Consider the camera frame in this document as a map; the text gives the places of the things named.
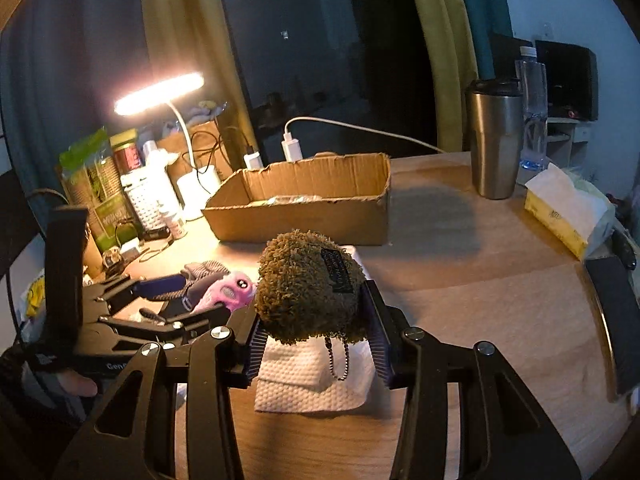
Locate dark red jar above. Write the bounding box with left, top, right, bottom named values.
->
left=110, top=129, right=147, bottom=177

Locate grey striped sock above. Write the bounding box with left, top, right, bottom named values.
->
left=165, top=260, right=231, bottom=317

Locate white towel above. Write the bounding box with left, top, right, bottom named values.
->
left=254, top=244, right=379, bottom=413

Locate person's left hand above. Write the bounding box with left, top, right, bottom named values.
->
left=56, top=369, right=99, bottom=399

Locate silver foil packet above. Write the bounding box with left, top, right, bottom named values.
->
left=252, top=194, right=327, bottom=207

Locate steel tumbler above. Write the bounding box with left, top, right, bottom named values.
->
left=465, top=79, right=525, bottom=201

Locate large white charger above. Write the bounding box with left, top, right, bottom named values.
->
left=281, top=132, right=304, bottom=163

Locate yellow curtain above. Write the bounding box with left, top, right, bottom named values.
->
left=400, top=0, right=482, bottom=154
left=125, top=0, right=262, bottom=161

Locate brown fuzzy pouch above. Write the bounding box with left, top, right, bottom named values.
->
left=254, top=230, right=383, bottom=383

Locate pink plush toy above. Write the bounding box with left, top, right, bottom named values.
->
left=197, top=269, right=258, bottom=313

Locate teal curtain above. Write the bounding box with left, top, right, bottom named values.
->
left=0, top=0, right=151, bottom=201
left=447, top=0, right=514, bottom=82

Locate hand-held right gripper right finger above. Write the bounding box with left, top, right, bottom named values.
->
left=362, top=280, right=583, bottom=480

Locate white desk lamp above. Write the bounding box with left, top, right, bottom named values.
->
left=114, top=72, right=222, bottom=222

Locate cardboard box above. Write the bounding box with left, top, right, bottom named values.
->
left=201, top=152, right=392, bottom=247

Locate brown paper bag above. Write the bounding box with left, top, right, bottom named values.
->
left=159, top=110, right=237, bottom=188

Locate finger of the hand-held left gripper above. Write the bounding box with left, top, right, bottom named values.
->
left=97, top=305, right=236, bottom=350
left=82, top=272, right=223, bottom=318

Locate white woven basket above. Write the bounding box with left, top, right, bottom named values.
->
left=122, top=164, right=182, bottom=235

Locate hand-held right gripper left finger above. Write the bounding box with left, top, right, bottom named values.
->
left=60, top=305, right=271, bottom=480

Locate black computer monitor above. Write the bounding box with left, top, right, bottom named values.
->
left=535, top=39, right=599, bottom=122
left=489, top=32, right=533, bottom=82

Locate clear water bottle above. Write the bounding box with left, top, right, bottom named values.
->
left=515, top=46, right=550, bottom=171

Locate white charger cable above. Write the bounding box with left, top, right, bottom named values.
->
left=285, top=116, right=447, bottom=154

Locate black charger cable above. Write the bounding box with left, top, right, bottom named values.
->
left=189, top=127, right=253, bottom=163

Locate dark glass window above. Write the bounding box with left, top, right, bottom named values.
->
left=219, top=0, right=433, bottom=153

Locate yellow tissue pack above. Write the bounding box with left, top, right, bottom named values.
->
left=524, top=162, right=617, bottom=261

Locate white computer desk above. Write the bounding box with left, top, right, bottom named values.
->
left=546, top=115, right=597, bottom=171

